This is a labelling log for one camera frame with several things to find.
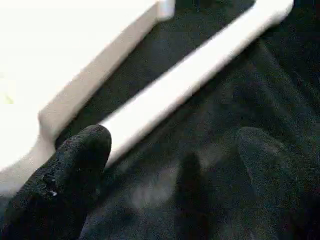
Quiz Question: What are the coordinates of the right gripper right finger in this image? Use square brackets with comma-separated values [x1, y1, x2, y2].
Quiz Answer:
[235, 126, 320, 240]

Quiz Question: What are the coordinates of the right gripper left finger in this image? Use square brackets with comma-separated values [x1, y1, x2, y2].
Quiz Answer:
[0, 125, 113, 240]

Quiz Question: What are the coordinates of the white plastic table top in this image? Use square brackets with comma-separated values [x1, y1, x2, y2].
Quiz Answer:
[0, 0, 177, 197]

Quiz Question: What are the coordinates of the white plastic table leg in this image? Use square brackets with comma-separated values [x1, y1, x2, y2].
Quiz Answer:
[97, 0, 295, 169]

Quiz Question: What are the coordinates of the black plastic mat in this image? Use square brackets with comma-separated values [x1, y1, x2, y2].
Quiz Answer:
[55, 0, 320, 240]

